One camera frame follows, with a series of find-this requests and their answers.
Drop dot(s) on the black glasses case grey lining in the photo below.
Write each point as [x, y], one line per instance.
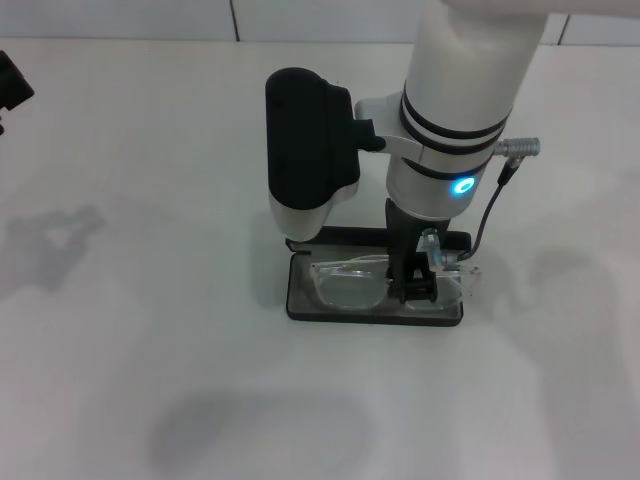
[350, 319]

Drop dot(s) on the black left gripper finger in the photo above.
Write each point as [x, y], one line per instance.
[12, 80]

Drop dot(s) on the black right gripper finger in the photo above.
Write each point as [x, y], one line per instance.
[417, 292]
[424, 267]

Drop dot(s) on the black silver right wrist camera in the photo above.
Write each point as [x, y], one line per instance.
[310, 140]

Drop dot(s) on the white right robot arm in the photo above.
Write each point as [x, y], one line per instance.
[465, 75]

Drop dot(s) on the clear transparent glasses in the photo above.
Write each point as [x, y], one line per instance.
[345, 290]

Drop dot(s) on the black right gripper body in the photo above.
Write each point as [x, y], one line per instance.
[402, 240]

